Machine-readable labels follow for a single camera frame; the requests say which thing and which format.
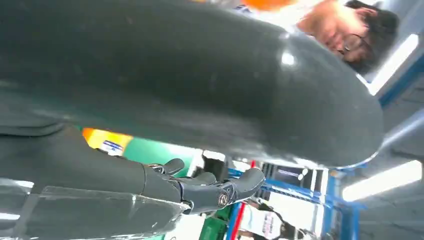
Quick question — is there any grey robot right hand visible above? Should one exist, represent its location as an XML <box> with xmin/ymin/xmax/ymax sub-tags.
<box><xmin>0</xmin><ymin>0</ymin><xmax>385</xmax><ymax>240</ymax></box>

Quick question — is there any green table mat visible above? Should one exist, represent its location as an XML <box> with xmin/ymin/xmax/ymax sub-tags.
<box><xmin>123</xmin><ymin>137</ymin><xmax>196</xmax><ymax>178</ymax></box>

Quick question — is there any red pole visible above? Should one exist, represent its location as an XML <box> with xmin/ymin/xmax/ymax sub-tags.
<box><xmin>230</xmin><ymin>160</ymin><xmax>258</xmax><ymax>240</ymax></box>

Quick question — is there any green crate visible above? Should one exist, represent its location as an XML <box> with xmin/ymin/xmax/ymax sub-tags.
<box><xmin>198</xmin><ymin>216</ymin><xmax>229</xmax><ymax>240</ymax></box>

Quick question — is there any person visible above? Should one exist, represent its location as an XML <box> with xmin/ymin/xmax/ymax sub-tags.
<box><xmin>296</xmin><ymin>0</ymin><xmax>400</xmax><ymax>75</ymax></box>

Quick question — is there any blue metal rack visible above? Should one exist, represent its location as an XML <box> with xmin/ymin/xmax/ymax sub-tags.
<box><xmin>226</xmin><ymin>158</ymin><xmax>365</xmax><ymax>240</ymax></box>

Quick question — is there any ceiling light strip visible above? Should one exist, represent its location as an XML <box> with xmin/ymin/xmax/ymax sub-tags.
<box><xmin>342</xmin><ymin>160</ymin><xmax>423</xmax><ymax>202</ymax></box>
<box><xmin>357</xmin><ymin>33</ymin><xmax>420</xmax><ymax>97</ymax></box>

